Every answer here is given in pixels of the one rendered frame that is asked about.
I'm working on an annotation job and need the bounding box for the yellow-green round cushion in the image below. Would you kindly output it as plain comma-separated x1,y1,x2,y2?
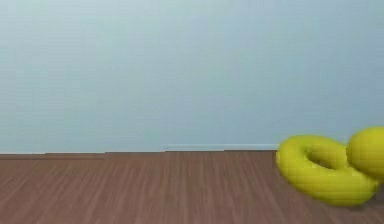
345,126,384,184

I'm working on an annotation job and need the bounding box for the yellow-green ring cushion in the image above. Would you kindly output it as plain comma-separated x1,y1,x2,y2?
275,134,380,208

